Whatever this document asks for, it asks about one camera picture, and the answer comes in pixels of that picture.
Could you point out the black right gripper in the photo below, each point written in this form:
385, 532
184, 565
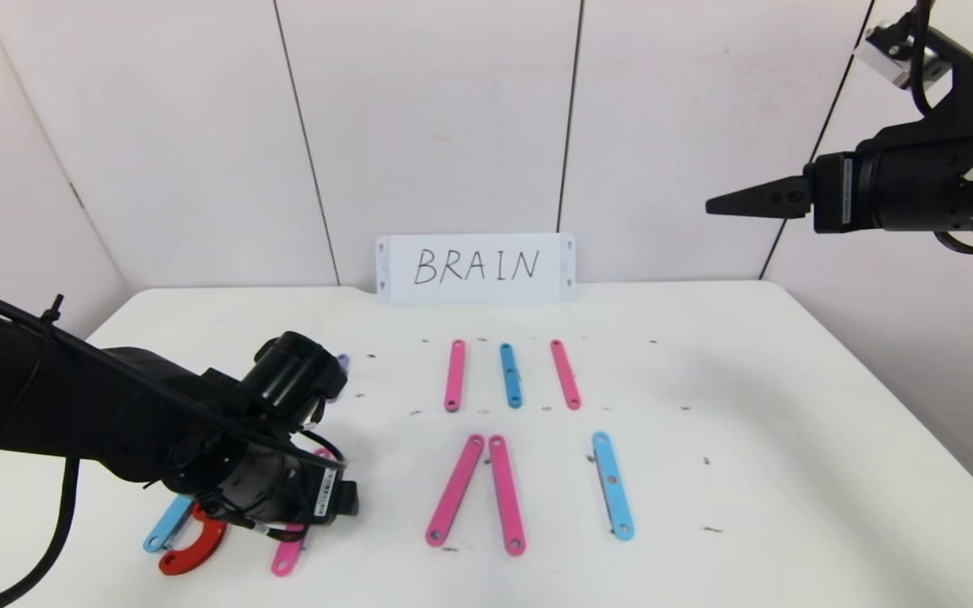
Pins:
833, 192

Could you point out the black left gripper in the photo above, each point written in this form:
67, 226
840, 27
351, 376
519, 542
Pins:
327, 492

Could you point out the long pink bar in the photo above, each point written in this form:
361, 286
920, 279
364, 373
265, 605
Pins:
506, 496
454, 376
455, 490
286, 559

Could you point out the white BRAIN sign card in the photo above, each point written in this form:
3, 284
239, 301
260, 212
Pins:
478, 268

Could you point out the short purple bar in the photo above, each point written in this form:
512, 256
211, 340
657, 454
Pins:
344, 363

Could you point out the large red curved piece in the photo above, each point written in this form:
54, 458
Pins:
199, 549

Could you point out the long light blue bar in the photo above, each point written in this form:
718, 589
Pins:
612, 487
164, 528

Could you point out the dark blue bar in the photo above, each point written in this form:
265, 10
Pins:
510, 376

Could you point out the narrow pink bar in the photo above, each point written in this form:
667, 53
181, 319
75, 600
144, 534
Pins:
565, 376

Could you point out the black right camera mount bracket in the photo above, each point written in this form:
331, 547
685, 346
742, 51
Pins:
968, 84

